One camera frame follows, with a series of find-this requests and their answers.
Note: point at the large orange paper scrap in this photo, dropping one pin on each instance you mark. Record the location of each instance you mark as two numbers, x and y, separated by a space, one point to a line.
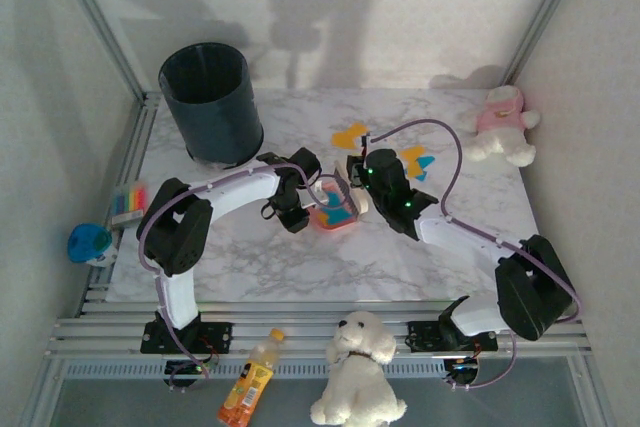
345 139

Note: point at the white plush dog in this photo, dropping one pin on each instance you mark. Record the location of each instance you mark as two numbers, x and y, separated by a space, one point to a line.
357 377

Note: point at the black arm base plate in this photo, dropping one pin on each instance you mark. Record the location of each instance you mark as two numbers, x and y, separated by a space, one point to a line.
220 337
422 337

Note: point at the dark blue-grey waste bin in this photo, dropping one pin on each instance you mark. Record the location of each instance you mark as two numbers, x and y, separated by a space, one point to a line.
215 112

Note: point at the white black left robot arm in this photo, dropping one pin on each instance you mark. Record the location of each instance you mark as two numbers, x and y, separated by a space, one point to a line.
240 192

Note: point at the black controller board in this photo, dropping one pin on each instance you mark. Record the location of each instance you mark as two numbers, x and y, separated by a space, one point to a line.
175 373
460 373

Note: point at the aluminium frame base rails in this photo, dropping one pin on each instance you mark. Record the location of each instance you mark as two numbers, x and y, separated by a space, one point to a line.
310 332

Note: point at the blue paper scrap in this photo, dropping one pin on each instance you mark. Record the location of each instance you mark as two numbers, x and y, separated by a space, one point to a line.
342 209
425 163

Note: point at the white plush in pink dress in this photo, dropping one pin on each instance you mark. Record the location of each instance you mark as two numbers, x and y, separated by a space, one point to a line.
500 117

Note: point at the aluminium frame post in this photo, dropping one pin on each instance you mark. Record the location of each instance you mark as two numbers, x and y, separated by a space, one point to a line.
545 12
100 27

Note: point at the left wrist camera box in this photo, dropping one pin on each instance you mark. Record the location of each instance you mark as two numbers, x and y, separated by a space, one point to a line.
317 192

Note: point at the blue-capped white container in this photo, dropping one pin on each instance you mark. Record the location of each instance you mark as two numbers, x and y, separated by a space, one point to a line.
87 242

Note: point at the pink dustpan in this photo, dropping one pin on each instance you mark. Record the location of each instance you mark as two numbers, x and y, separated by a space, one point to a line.
335 228

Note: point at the orange juice bottle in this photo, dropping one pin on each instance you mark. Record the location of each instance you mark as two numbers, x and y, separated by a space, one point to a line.
250 382

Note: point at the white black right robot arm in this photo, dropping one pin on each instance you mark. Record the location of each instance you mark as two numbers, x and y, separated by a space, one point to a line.
460 239

